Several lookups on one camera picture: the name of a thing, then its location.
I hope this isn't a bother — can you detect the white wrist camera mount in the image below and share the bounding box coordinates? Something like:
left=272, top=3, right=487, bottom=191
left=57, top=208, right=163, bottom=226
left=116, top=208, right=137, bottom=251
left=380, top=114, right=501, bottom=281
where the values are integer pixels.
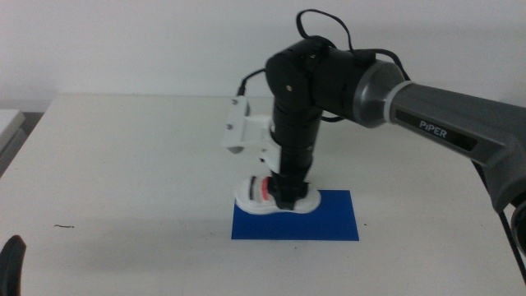
left=221, top=95, right=283, bottom=174

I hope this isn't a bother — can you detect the white sandal with coloured straps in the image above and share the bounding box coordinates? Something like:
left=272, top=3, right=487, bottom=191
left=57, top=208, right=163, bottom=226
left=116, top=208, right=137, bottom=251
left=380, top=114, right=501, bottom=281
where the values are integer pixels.
left=233, top=175, right=322, bottom=216

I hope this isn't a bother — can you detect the blue rectangular mat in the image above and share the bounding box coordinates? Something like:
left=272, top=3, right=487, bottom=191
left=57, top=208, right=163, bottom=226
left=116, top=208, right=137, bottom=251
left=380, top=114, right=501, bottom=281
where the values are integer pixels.
left=230, top=189, right=360, bottom=242

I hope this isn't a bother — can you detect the black camera cable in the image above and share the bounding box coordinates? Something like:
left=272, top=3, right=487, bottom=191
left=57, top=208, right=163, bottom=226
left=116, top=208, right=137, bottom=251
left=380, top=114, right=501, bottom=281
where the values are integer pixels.
left=237, top=8, right=412, bottom=123

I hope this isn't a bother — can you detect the black arm base cable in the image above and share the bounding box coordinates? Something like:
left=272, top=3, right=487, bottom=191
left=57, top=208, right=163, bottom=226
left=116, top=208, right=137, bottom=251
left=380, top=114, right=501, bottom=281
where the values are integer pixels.
left=471, top=160, right=526, bottom=284

